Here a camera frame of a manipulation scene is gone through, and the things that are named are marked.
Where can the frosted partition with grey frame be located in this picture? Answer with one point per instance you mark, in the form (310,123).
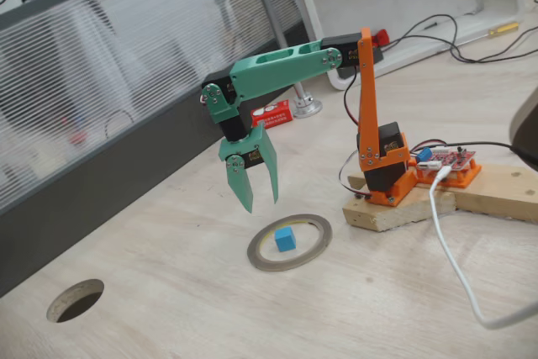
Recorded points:
(126,60)

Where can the red clamp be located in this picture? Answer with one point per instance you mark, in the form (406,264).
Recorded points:
(380,37)

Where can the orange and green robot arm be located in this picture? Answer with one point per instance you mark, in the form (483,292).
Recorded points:
(277,69)

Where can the small red carton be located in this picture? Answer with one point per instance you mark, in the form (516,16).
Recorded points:
(273,117)

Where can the green gripper with servo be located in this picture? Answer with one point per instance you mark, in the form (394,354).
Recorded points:
(261,150)

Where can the wooden base block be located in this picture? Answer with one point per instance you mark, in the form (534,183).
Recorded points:
(399,212)

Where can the small blue cube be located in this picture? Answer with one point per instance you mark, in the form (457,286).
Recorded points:
(286,241)

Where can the grey rounded device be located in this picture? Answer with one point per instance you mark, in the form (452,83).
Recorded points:
(527,132)

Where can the wooden plank with holes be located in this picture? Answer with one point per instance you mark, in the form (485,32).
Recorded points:
(496,191)

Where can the red controller board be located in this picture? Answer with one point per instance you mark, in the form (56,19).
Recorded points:
(454,159)

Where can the metal post with flange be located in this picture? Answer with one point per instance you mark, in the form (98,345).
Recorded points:
(269,10)

